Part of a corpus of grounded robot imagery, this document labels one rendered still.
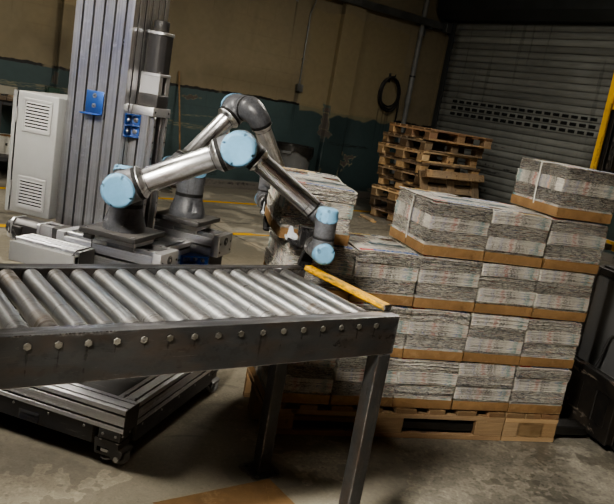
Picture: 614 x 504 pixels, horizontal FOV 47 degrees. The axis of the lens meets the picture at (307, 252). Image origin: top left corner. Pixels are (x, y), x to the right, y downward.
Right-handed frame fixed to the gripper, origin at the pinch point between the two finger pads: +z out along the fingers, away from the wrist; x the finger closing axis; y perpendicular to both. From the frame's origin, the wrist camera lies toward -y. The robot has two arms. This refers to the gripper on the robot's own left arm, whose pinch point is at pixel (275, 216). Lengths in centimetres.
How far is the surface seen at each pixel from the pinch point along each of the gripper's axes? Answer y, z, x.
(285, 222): 4.8, 38.8, -5.3
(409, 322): -31, 40, 55
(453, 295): -18, 40, 73
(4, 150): -54, -530, -184
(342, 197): 17.8, 40.6, 15.5
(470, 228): 12, 39, 75
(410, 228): 6, 23, 55
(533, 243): 9, 40, 106
